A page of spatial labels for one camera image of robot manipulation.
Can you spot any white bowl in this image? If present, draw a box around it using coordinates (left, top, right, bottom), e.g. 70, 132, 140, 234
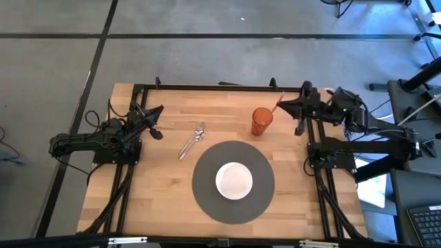
215, 161, 254, 201

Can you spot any black keyboard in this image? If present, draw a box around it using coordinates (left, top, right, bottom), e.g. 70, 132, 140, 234
406, 205, 441, 247

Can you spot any grey round woven placemat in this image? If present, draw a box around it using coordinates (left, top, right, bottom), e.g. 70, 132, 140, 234
192, 140, 276, 225

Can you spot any black metal beam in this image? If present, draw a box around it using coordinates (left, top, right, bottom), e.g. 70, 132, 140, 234
399, 56, 441, 93

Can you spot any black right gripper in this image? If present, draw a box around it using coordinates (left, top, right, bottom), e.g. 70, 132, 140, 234
277, 80, 334, 136

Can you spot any red drinking straw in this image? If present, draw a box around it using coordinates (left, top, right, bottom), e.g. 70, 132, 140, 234
269, 91, 285, 114

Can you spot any black aluminium table frame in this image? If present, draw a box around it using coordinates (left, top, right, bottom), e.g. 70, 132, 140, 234
0, 82, 441, 248

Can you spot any white paper sheet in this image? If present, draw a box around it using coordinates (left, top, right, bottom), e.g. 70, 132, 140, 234
356, 158, 389, 209

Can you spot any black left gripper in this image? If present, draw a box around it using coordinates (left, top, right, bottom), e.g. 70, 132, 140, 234
125, 101, 164, 141

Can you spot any metal spoon handle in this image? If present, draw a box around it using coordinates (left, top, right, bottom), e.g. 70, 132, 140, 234
177, 130, 207, 161

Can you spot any silver fork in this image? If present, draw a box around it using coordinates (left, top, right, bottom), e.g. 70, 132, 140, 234
178, 121, 206, 158

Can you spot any silver corner bracket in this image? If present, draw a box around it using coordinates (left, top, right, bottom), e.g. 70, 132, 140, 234
298, 240, 340, 248
107, 236, 148, 246

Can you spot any black camera cable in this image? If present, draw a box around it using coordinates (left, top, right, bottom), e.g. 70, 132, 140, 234
107, 99, 129, 118

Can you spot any black wheeled chair base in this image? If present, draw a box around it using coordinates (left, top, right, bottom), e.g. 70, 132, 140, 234
413, 19, 441, 70

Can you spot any orange plastic tumbler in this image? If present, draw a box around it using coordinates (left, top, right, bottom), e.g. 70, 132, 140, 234
250, 107, 274, 137

